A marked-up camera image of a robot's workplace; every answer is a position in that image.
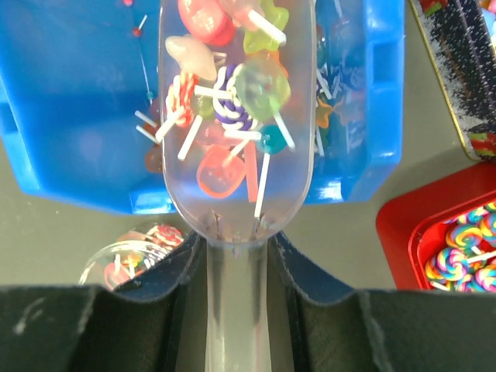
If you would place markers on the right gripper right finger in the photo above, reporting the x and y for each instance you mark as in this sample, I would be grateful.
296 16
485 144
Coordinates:
319 323

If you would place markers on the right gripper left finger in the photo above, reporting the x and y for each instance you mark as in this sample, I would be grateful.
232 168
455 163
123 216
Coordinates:
155 322

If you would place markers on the blue plastic candy bin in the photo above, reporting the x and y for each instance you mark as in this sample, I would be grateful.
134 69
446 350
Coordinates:
73 73

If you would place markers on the clear plastic scoop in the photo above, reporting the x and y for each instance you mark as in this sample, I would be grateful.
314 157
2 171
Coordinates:
237 102

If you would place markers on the clear glass jar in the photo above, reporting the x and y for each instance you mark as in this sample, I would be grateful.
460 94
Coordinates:
131 255

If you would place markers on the red tray of swirl lollipops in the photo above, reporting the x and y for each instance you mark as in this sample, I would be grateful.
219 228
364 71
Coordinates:
412 227

